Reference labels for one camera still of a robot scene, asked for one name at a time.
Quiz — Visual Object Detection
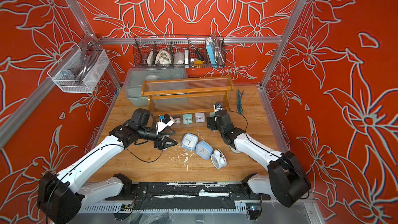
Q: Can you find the blue box in basket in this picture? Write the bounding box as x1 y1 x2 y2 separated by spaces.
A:
205 37 217 68

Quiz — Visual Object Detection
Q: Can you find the lilac square alarm clock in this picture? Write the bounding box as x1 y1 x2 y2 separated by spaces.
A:
195 113 206 123

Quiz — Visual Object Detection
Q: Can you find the translucent grey storage bin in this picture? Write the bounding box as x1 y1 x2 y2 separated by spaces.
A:
123 67 188 106

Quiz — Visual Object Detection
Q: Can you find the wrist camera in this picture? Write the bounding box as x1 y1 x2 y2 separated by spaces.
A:
214 102 223 113
155 114 175 134

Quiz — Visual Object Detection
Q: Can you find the blue rounded square clock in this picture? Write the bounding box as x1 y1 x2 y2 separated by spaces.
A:
181 133 199 151

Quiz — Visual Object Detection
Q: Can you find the black wire wall basket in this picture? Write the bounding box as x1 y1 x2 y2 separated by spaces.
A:
133 36 227 68

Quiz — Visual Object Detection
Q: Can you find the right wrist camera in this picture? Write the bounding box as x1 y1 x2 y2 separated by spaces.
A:
214 102 223 113

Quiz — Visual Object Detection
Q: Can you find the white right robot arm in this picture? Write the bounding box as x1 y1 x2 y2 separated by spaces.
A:
207 110 312 207

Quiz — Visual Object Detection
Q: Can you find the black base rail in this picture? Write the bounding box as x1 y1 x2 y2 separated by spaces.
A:
105 181 271 201

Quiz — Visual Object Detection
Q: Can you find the white wire wall basket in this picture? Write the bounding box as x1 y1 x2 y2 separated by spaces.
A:
47 45 109 94

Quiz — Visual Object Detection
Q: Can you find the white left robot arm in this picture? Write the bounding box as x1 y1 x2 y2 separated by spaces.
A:
37 108 177 224

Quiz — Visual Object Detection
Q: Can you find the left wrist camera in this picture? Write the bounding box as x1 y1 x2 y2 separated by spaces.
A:
155 114 175 134

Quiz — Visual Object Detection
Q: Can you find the green cable ties bundle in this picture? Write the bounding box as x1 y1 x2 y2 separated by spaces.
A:
236 89 245 115

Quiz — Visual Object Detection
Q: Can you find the wooden two-tier shelf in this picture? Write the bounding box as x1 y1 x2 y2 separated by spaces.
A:
141 76 234 117

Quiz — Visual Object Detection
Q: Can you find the mint green square clock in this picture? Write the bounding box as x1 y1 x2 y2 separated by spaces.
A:
182 114 193 124

